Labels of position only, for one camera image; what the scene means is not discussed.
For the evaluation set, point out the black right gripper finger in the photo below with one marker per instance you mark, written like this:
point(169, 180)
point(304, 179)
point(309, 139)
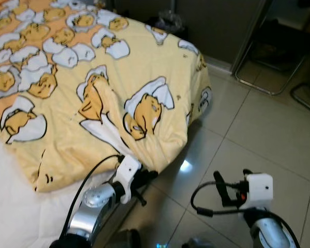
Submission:
point(246, 172)
point(221, 190)

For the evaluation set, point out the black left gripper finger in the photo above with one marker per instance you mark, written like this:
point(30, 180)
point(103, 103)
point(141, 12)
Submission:
point(150, 175)

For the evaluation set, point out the yellow cartoon egg blanket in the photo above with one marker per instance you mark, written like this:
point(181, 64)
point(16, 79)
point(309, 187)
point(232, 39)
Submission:
point(160, 67)

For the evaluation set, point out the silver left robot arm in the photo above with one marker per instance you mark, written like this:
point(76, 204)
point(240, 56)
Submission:
point(93, 206)

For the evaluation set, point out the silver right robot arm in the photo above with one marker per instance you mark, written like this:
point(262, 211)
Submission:
point(271, 232)

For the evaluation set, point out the dark grey robot left leg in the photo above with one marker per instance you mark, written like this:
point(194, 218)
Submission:
point(124, 240)

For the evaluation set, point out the dark grey robot leg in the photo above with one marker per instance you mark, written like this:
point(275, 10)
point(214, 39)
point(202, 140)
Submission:
point(199, 243)
point(124, 240)

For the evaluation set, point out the dark grey robot right leg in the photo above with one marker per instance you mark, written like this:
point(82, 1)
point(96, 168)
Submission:
point(199, 243)

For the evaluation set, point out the metal tube floor stand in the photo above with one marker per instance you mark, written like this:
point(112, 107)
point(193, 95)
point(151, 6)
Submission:
point(293, 93)

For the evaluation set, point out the white quilted mattress pad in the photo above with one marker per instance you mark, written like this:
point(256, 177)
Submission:
point(15, 217)

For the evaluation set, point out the dark grey wardrobe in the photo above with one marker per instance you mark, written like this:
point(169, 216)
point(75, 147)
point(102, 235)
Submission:
point(222, 26)

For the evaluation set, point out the black bin with plastic bag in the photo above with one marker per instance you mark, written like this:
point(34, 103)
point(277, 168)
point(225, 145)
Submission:
point(168, 23)

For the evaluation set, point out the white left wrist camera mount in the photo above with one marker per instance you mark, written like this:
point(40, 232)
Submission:
point(128, 170)

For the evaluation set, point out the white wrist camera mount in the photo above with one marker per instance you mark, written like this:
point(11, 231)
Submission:
point(259, 188)
point(128, 170)

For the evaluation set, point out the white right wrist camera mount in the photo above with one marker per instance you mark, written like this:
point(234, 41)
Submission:
point(259, 188)

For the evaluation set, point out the black metal frame chair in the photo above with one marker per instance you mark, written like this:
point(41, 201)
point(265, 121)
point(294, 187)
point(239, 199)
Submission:
point(279, 36)

